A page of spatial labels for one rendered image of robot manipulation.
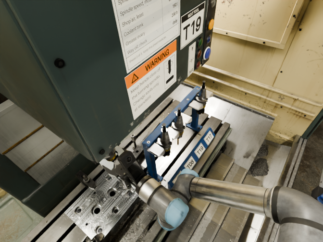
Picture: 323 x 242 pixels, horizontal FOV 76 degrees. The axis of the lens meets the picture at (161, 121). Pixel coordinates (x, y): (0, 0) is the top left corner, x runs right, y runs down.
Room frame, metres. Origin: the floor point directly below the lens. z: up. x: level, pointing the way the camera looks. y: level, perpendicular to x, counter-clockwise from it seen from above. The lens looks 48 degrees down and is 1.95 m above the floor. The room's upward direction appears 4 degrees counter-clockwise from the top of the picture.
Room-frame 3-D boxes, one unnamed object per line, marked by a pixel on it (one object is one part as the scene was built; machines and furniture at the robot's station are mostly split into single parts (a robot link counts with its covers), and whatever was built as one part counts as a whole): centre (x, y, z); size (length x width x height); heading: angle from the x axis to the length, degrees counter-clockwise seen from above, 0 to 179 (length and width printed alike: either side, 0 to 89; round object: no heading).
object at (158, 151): (0.50, 0.03, 1.21); 0.07 x 0.05 x 0.01; 50
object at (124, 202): (0.38, 0.30, 0.96); 0.29 x 0.23 x 0.05; 140
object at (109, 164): (0.38, 0.21, 1.30); 0.09 x 0.03 x 0.06; 60
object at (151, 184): (0.28, 0.05, 1.30); 0.08 x 0.05 x 0.08; 136
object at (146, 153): (0.53, 0.07, 1.05); 0.10 x 0.05 x 0.30; 50
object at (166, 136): (0.54, -0.01, 1.26); 0.04 x 0.04 x 0.07
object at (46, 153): (0.71, 0.55, 1.16); 0.48 x 0.05 x 0.51; 140
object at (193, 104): (0.75, -0.18, 1.21); 0.07 x 0.05 x 0.01; 50
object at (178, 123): (0.62, -0.08, 1.26); 0.04 x 0.04 x 0.07
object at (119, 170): (0.34, 0.11, 1.30); 0.12 x 0.08 x 0.09; 46
